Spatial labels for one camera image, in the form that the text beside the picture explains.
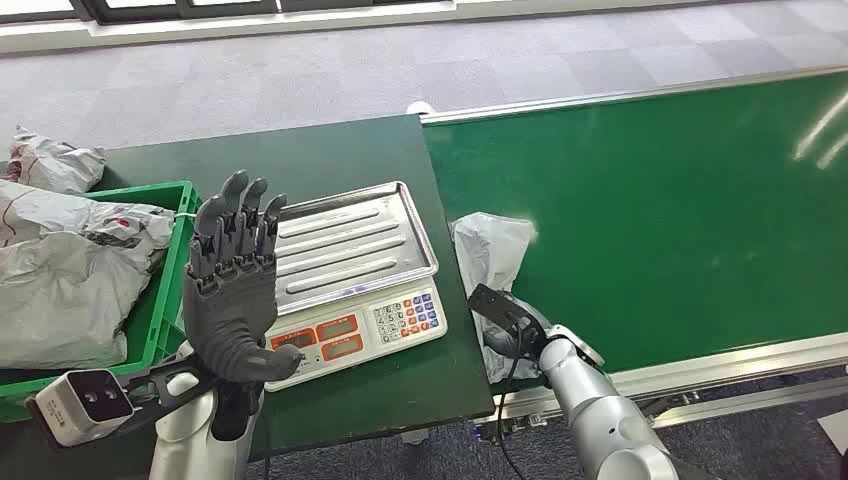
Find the green plastic crate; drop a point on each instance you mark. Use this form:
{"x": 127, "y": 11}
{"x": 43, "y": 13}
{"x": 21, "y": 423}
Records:
{"x": 169, "y": 278}

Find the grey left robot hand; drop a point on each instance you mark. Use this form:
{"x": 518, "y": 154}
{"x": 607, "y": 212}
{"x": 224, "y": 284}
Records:
{"x": 228, "y": 318}

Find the white window sill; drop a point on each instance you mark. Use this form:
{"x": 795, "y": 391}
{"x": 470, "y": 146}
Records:
{"x": 265, "y": 26}

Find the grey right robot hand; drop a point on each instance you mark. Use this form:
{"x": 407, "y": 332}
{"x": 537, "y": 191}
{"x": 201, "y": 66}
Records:
{"x": 513, "y": 341}

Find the black left wrist camera bracket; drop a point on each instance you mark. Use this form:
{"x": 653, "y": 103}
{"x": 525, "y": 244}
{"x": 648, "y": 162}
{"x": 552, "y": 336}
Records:
{"x": 166, "y": 387}

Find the white flat sheet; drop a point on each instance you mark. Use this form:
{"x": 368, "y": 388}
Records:
{"x": 836, "y": 434}

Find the small crumpled grey mailer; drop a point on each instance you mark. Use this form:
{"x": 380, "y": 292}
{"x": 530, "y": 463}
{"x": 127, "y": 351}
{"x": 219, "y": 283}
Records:
{"x": 53, "y": 166}

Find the white round foot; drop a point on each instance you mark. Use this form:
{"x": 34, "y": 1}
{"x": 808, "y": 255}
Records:
{"x": 420, "y": 107}
{"x": 414, "y": 436}

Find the thin white zip tie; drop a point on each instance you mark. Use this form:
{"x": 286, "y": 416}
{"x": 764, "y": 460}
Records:
{"x": 185, "y": 215}

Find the green conveyor belt machine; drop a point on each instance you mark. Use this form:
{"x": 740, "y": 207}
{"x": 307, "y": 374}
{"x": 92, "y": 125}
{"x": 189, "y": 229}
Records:
{"x": 662, "y": 232}

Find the white electronic weighing scale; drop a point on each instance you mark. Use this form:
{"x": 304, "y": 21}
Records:
{"x": 351, "y": 252}

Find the grey plastic mailer black print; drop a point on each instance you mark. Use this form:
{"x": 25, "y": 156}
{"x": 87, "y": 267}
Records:
{"x": 490, "y": 258}

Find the grey mailer red print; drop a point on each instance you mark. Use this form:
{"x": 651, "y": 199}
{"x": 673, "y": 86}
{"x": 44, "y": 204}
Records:
{"x": 53, "y": 212}

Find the large plain grey mailer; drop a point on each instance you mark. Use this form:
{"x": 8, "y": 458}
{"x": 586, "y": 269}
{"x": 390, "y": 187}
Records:
{"x": 60, "y": 298}

